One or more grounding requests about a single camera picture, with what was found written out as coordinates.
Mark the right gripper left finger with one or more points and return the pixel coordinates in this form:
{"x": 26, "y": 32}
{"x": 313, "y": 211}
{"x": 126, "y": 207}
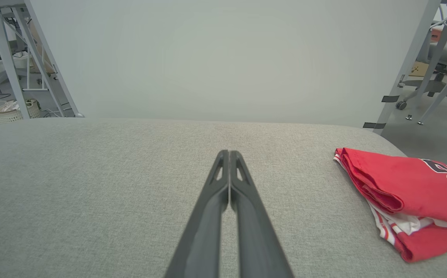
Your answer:
{"x": 204, "y": 239}

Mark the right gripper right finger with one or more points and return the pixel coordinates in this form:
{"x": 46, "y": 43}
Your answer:
{"x": 258, "y": 247}

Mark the red and white jersey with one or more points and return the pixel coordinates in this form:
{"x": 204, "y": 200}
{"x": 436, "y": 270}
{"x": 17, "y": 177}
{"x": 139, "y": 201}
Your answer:
{"x": 420, "y": 185}

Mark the black tape strip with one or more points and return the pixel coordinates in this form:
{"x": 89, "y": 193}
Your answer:
{"x": 374, "y": 125}
{"x": 390, "y": 98}

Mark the white backdrop board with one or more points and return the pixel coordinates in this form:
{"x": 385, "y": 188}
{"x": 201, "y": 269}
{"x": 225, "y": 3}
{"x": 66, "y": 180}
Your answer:
{"x": 227, "y": 58}

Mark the white woven laundry basket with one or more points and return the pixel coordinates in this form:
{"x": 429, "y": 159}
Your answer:
{"x": 5, "y": 116}

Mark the grey metal backdrop support leg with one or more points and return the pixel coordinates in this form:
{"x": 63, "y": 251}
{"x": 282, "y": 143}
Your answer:
{"x": 410, "y": 58}
{"x": 52, "y": 58}

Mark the brown cardboard sheet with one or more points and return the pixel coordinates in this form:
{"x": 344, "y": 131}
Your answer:
{"x": 420, "y": 69}

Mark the grey office chair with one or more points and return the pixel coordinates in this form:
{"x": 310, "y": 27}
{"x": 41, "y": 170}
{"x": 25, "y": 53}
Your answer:
{"x": 435, "y": 83}

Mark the red box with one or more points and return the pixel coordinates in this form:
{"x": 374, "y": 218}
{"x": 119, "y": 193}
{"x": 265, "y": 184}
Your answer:
{"x": 445, "y": 36}

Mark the grey metal rack frame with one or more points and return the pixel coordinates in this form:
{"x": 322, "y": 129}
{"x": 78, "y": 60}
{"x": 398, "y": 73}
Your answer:
{"x": 5, "y": 58}

